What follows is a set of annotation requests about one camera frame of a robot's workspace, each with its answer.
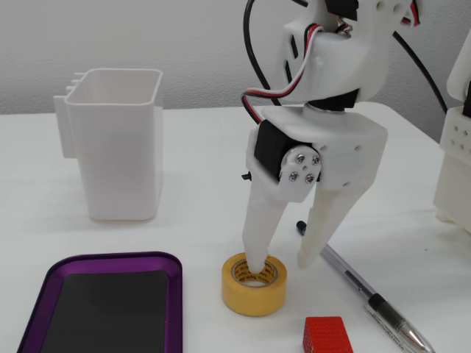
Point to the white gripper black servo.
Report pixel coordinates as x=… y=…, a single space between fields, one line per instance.
x=351 y=143

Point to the yellow masking tape roll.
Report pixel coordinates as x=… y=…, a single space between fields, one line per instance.
x=254 y=301

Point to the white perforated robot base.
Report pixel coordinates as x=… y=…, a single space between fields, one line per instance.
x=456 y=165

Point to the white plastic container box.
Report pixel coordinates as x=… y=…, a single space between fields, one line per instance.
x=117 y=165

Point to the red studded block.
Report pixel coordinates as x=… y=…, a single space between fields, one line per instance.
x=327 y=334

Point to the clear black ballpoint pen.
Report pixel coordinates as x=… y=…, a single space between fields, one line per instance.
x=382 y=305

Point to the purple metal tray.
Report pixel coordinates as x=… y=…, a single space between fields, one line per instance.
x=110 y=259

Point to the black pad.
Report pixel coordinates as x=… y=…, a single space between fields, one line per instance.
x=110 y=312

